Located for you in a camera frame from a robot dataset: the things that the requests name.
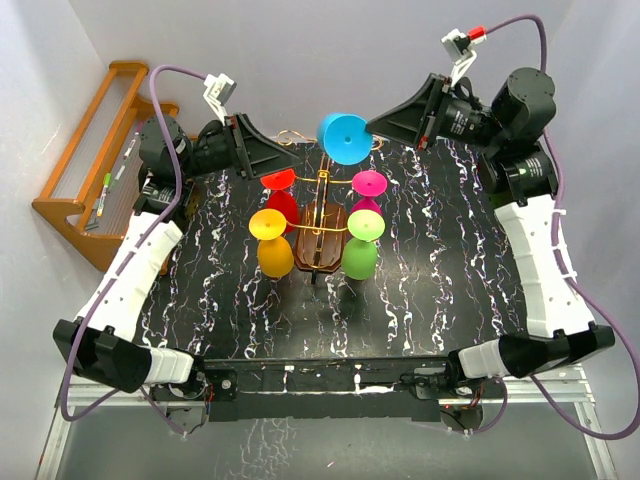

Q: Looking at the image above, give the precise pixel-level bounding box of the gold wire glass rack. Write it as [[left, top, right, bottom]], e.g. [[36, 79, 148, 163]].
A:
[[277, 129, 384, 285]]

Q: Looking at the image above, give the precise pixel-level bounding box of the aluminium frame rail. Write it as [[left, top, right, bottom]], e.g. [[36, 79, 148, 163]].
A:
[[37, 379, 618, 479]]

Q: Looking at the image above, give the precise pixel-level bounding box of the green capped marker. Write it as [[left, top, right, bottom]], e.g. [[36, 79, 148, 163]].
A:
[[96, 172, 112, 218]]

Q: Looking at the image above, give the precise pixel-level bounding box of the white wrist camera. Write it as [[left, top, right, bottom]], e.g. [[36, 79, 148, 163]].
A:
[[203, 73, 237, 122], [441, 26, 487, 89]]

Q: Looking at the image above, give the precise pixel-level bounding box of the brown wooden rack base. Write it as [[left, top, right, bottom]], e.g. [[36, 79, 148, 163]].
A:
[[293, 202, 348, 274]]

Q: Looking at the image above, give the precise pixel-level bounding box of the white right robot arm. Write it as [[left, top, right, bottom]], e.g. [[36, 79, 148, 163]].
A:
[[366, 67, 615, 397]]

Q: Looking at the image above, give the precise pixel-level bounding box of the orange wooden tiered shelf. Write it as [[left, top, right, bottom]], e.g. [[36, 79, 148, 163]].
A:
[[32, 61, 155, 272]]

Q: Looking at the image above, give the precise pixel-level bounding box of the red wine glass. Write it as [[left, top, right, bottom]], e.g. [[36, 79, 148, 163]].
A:
[[260, 168, 299, 233]]

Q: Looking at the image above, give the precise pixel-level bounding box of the blue wine glass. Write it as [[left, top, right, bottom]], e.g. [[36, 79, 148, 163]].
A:
[[316, 113, 374, 166]]

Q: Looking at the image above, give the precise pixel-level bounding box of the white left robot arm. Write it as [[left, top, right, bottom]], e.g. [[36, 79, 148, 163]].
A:
[[53, 114, 299, 399]]

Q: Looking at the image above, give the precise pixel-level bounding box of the magenta wine glass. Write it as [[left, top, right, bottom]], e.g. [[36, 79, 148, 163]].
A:
[[351, 170, 388, 216]]

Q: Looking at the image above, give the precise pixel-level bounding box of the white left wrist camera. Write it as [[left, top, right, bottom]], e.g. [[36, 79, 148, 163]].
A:
[[203, 73, 237, 122]]

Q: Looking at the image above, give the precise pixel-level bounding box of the purple capped marker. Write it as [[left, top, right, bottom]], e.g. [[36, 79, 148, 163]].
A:
[[122, 122, 144, 160]]

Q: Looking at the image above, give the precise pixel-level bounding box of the green wine glass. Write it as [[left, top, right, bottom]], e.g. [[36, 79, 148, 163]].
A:
[[341, 209, 385, 280]]

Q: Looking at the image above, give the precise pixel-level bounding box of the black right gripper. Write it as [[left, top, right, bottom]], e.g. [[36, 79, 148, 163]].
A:
[[365, 74, 506, 152]]

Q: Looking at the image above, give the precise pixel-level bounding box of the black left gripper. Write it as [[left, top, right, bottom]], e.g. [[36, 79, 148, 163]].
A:
[[178, 113, 301, 181]]

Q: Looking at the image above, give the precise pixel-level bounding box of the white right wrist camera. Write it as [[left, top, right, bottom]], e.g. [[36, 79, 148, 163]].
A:
[[441, 26, 487, 89]]

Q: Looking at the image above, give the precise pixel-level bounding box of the yellow orange wine glass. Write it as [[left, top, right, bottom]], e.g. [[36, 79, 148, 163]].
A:
[[249, 208, 294, 278]]

